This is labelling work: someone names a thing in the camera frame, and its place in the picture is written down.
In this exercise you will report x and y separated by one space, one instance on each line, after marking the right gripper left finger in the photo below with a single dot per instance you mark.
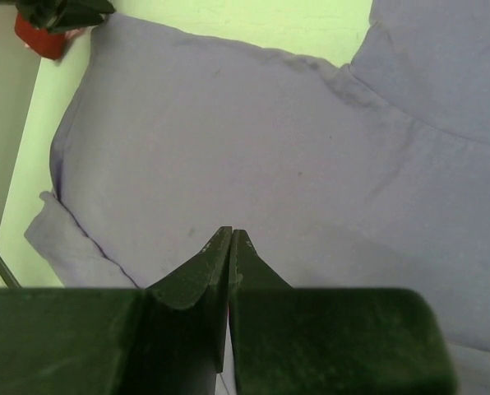
168 338

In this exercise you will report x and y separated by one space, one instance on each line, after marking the red t shirt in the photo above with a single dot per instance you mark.
23 27

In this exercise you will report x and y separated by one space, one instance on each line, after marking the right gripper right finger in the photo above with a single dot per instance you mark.
289 340

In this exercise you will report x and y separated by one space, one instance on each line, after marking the lavender t shirt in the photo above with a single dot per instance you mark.
376 173

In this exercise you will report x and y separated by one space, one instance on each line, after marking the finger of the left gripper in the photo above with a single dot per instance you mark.
57 16

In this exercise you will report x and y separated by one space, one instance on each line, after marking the pink t shirt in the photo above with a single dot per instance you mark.
70 35

